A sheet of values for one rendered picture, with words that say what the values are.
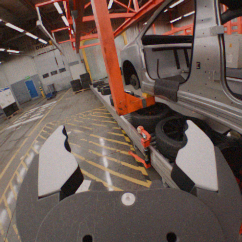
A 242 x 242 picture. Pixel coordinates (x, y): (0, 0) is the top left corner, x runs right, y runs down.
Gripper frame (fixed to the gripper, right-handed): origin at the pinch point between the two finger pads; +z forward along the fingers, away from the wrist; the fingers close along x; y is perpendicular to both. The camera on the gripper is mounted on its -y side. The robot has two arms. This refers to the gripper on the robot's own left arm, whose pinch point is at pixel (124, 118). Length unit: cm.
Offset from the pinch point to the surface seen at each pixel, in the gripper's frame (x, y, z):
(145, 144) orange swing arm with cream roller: 21, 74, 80
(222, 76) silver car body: 76, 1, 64
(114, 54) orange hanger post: -9, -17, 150
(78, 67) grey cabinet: -356, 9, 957
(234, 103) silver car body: 81, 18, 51
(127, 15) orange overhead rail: 35, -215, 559
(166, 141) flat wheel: 42, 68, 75
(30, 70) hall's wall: -911, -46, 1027
